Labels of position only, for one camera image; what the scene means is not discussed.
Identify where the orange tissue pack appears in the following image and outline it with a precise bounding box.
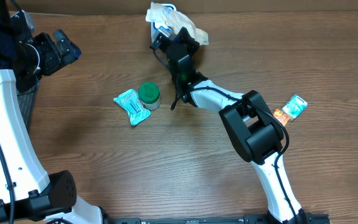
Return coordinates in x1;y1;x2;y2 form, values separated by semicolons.
273;109;290;126

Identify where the white barcode scanner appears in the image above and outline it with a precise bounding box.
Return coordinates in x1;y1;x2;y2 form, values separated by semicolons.
150;3;177;42

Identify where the green lid jar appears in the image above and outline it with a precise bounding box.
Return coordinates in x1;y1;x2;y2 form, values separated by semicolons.
139;82;161;110

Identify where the grey plastic mesh basket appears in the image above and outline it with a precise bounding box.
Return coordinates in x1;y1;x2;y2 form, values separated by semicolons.
17;78;40;132

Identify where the teal tissue pack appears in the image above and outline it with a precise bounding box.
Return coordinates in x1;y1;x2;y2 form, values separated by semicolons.
282;95;308;120

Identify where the teal snack wrapper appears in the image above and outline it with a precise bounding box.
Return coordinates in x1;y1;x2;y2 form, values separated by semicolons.
113;89;151;126

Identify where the beige dried food pouch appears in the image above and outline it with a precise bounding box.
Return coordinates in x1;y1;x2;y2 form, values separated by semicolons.
145;2;209;45

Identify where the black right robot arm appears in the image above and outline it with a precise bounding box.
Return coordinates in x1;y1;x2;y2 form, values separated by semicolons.
150;27;307;223

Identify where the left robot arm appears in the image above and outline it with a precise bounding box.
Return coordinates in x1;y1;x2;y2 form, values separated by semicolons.
0;1;109;223

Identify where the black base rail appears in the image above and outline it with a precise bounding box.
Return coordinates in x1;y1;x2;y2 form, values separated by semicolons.
109;212;331;224

